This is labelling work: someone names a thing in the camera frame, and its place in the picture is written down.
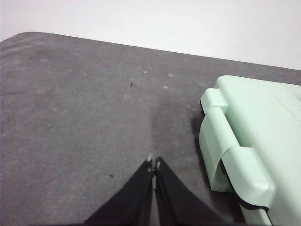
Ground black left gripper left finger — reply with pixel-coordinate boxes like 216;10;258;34
84;159;155;226

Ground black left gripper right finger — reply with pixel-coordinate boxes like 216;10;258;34
153;156;231;226

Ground mint green breakfast machine base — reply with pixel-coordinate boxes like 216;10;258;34
198;107;275;226

